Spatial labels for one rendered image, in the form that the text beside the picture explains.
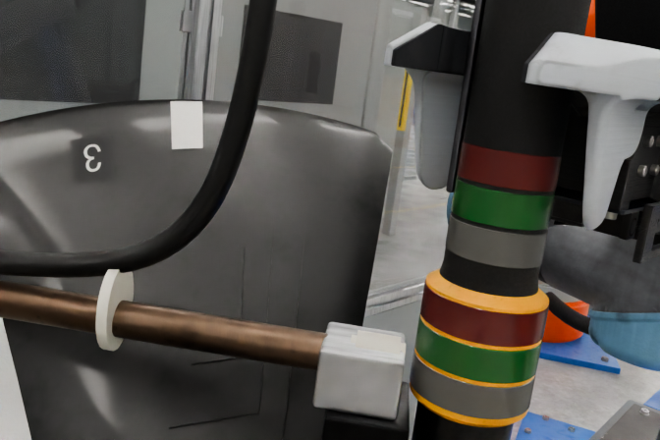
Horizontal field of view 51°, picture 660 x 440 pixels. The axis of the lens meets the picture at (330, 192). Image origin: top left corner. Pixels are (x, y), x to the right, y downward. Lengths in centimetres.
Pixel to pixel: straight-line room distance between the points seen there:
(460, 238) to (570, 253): 27
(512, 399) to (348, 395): 6
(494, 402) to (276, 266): 13
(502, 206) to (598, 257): 27
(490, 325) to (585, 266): 27
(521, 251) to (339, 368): 7
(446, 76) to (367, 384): 11
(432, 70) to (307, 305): 14
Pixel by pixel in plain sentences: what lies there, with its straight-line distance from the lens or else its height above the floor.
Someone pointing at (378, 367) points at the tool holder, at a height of 138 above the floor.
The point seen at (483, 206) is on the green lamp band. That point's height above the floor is 144.
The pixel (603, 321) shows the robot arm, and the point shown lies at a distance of 50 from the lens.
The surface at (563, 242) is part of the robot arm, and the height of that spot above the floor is 137.
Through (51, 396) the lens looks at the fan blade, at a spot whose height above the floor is 132.
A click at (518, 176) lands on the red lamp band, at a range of 23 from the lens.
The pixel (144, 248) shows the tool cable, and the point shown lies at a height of 140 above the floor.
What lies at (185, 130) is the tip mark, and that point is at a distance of 38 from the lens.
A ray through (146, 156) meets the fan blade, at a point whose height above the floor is 142.
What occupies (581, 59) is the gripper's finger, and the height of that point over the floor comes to 149.
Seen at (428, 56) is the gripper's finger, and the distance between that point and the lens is 23.
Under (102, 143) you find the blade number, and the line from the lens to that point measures 38.
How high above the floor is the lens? 148
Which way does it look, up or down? 11 degrees down
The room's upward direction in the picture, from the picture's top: 7 degrees clockwise
